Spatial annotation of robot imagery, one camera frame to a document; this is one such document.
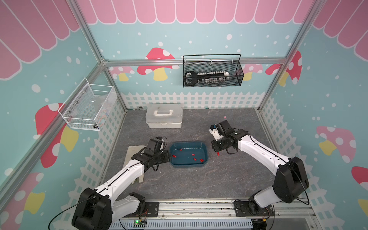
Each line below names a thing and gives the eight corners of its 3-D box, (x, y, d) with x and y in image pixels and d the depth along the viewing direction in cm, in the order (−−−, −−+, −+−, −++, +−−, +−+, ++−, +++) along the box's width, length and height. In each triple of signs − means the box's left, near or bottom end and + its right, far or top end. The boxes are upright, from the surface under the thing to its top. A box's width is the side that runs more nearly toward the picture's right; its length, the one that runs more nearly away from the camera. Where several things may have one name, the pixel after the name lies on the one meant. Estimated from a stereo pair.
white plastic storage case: (147, 130, 109) (143, 119, 99) (152, 107, 125) (149, 95, 115) (182, 130, 109) (181, 119, 99) (183, 107, 125) (182, 95, 115)
